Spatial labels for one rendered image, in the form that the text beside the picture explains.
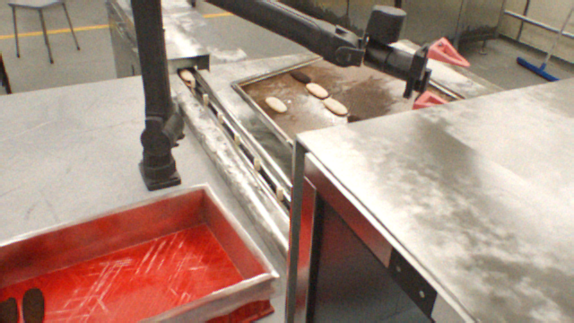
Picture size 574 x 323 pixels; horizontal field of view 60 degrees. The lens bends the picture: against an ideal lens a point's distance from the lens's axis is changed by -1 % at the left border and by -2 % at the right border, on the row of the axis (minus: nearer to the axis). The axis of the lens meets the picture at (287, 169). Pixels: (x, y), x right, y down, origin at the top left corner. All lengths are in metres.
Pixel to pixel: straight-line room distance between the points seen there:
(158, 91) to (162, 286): 0.44
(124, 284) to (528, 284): 0.80
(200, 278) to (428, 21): 3.45
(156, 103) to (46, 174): 0.38
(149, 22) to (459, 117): 0.73
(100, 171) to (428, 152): 1.02
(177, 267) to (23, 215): 0.41
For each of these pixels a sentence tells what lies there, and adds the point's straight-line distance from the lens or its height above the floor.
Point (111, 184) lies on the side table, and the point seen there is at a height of 0.82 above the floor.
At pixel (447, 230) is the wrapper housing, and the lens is 0.41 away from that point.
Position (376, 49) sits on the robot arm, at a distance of 1.06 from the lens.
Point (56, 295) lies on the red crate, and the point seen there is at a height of 0.82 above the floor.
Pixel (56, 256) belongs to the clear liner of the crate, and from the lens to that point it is 1.09.
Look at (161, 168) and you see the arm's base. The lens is 1.28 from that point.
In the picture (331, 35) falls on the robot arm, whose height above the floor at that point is 1.23.
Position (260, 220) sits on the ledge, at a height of 0.86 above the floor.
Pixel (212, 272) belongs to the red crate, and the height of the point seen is 0.82.
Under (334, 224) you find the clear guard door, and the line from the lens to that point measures 0.47.
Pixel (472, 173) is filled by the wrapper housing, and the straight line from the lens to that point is 0.49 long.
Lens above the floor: 1.55
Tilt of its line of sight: 33 degrees down
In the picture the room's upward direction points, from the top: 2 degrees clockwise
